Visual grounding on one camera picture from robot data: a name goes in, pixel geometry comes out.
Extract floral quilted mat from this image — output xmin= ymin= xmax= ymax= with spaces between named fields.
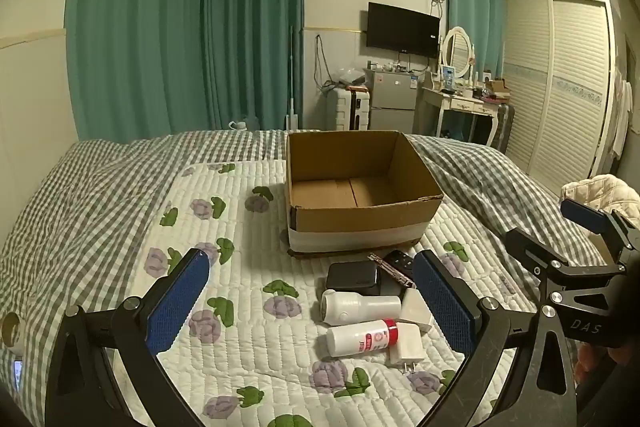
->
xmin=107 ymin=159 xmax=546 ymax=427

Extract white cylindrical device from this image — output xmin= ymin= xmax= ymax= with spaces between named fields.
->
xmin=320 ymin=289 xmax=403 ymax=327

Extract white hanging towel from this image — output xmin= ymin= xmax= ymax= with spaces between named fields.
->
xmin=612 ymin=67 xmax=638 ymax=158

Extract cream quilted jacket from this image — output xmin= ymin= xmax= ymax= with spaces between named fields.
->
xmin=560 ymin=174 xmax=640 ymax=228

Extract black remote control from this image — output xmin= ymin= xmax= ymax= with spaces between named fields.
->
xmin=382 ymin=249 xmax=418 ymax=280

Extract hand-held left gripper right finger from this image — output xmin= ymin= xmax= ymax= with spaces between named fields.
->
xmin=412 ymin=249 xmax=581 ymax=427

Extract white bottle with red cap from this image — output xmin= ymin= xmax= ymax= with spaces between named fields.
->
xmin=327 ymin=318 xmax=399 ymax=358

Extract black wall television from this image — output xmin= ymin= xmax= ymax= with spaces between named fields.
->
xmin=366 ymin=2 xmax=441 ymax=58

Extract hanging wall cables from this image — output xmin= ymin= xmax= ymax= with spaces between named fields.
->
xmin=314 ymin=34 xmax=342 ymax=92

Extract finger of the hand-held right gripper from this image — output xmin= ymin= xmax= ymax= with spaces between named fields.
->
xmin=505 ymin=229 xmax=627 ymax=294
xmin=560 ymin=198 xmax=640 ymax=259

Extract cardboard box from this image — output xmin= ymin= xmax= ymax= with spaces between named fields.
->
xmin=286 ymin=130 xmax=445 ymax=258

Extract grey small fridge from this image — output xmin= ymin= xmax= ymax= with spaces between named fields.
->
xmin=367 ymin=69 xmax=423 ymax=134

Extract clear plastic bag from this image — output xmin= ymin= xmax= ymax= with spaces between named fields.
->
xmin=332 ymin=69 xmax=366 ymax=88

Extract black power bank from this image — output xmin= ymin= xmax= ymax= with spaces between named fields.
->
xmin=326 ymin=261 xmax=381 ymax=297

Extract teal curtain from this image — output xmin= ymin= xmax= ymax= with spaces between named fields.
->
xmin=65 ymin=0 xmax=207 ymax=142
xmin=201 ymin=0 xmax=306 ymax=132
xmin=444 ymin=0 xmax=507 ymax=80

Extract white louvred wardrobe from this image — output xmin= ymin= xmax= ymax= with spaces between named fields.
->
xmin=502 ymin=0 xmax=626 ymax=195

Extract person's right hand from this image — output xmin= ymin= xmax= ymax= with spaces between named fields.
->
xmin=574 ymin=343 xmax=636 ymax=384

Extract white ribbed suitcase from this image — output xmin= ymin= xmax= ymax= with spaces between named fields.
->
xmin=326 ymin=88 xmax=372 ymax=131

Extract white power adapter block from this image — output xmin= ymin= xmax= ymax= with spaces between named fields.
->
xmin=400 ymin=288 xmax=433 ymax=333

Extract white oval mirror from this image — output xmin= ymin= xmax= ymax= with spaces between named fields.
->
xmin=440 ymin=27 xmax=473 ymax=80

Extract small brown box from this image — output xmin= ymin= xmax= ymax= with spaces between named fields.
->
xmin=484 ymin=79 xmax=511 ymax=100

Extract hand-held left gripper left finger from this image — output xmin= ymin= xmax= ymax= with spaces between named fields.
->
xmin=45 ymin=248 xmax=211 ymax=427

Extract white dressing table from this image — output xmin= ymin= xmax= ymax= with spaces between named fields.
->
xmin=415 ymin=84 xmax=501 ymax=148

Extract white plug charger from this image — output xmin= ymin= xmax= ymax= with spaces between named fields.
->
xmin=389 ymin=321 xmax=423 ymax=375

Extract red patterned case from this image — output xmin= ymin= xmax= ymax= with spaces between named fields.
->
xmin=367 ymin=253 xmax=416 ymax=290

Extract white mop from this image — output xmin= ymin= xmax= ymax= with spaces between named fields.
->
xmin=286 ymin=26 xmax=301 ymax=130

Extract white cup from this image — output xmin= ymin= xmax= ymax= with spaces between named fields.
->
xmin=0 ymin=312 xmax=26 ymax=355

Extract grey checked duvet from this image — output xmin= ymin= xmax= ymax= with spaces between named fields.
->
xmin=0 ymin=129 xmax=606 ymax=427

